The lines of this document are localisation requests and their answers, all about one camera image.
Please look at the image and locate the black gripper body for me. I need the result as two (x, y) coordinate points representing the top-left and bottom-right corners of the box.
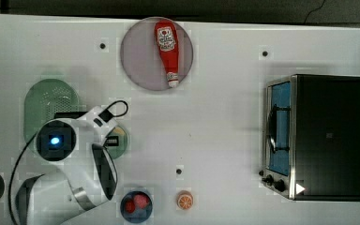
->
(104, 135), (119, 147)

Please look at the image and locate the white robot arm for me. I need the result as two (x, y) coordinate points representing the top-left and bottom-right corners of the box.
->
(15, 117), (117, 225)

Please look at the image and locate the green mug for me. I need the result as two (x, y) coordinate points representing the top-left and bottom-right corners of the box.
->
(104, 126), (128, 159)

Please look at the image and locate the red toy fruit in bowl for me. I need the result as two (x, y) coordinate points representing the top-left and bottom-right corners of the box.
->
(125, 194), (150, 214)

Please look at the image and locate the blue bowl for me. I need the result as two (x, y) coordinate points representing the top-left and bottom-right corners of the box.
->
(120, 190), (153, 224)

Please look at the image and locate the grey round plate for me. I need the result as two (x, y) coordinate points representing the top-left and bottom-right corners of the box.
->
(120, 17), (193, 91)

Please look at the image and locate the orange slice toy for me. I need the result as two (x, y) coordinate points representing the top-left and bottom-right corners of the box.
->
(176, 190), (194, 210)

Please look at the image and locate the red ketchup bottle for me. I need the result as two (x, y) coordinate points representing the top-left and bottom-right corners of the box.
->
(154, 19), (179, 88)

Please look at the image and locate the black toaster oven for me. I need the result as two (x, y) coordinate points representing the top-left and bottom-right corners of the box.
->
(259, 74), (360, 202)

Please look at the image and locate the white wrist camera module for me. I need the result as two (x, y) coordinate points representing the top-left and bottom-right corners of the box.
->
(79, 106), (117, 137)

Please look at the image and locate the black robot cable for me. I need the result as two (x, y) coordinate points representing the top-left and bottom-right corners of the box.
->
(7, 99), (129, 225)

